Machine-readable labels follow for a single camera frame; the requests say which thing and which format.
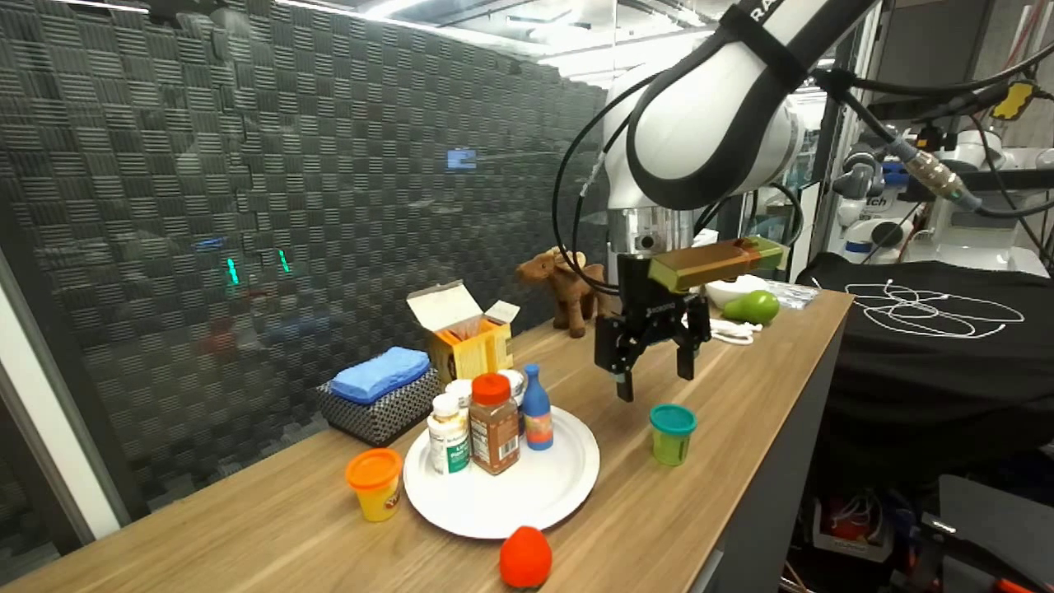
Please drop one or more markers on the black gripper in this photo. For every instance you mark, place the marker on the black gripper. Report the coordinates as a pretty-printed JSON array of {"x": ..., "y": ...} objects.
[{"x": 646, "y": 313}]

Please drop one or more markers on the green tub teal lid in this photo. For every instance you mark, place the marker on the green tub teal lid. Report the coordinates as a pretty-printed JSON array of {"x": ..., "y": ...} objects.
[{"x": 671, "y": 432}]

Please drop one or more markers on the blue toy bottle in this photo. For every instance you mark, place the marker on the blue toy bottle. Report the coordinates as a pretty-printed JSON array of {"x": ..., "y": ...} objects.
[{"x": 534, "y": 405}]

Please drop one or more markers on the white pill bottle back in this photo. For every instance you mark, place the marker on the white pill bottle back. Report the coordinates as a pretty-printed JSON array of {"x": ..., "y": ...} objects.
[{"x": 518, "y": 383}]

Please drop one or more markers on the spice jar orange lid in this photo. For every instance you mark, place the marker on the spice jar orange lid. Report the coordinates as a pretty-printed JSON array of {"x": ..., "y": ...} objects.
[{"x": 494, "y": 422}]

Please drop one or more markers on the white pill bottle green label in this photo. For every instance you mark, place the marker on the white pill bottle green label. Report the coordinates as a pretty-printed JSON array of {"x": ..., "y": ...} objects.
[{"x": 450, "y": 448}]

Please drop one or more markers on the yellow tub orange lid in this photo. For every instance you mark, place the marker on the yellow tub orange lid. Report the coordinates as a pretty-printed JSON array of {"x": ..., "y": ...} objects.
[{"x": 377, "y": 482}]

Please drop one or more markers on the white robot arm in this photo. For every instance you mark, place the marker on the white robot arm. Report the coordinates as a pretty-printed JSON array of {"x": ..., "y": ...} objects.
[{"x": 710, "y": 127}]

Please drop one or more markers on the brown moose plushie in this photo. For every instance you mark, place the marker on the brown moose plushie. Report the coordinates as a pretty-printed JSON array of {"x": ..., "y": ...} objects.
[{"x": 567, "y": 283}]

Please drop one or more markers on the white paper plate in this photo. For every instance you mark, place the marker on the white paper plate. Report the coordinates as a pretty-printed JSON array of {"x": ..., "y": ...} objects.
[{"x": 537, "y": 491}]

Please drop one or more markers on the orange plushie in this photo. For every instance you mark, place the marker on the orange plushie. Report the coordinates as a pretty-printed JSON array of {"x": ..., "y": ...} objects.
[{"x": 525, "y": 556}]

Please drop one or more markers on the green pear toy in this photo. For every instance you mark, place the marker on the green pear toy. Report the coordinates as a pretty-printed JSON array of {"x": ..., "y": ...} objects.
[{"x": 751, "y": 308}]

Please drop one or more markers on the white bowl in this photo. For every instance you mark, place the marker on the white bowl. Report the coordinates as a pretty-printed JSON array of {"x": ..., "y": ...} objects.
[{"x": 786, "y": 293}]

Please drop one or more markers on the yellow cardboard box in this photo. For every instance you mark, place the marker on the yellow cardboard box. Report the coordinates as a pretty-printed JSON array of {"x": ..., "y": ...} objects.
[{"x": 461, "y": 336}]

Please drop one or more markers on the blue sponge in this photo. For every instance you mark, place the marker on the blue sponge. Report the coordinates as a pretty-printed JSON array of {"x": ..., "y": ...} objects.
[{"x": 377, "y": 375}]

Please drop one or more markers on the grey woven basket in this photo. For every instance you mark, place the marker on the grey woven basket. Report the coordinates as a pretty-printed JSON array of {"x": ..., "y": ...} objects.
[{"x": 384, "y": 420}]

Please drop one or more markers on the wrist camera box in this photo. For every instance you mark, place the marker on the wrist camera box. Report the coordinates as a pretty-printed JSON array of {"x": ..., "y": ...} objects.
[{"x": 691, "y": 269}]

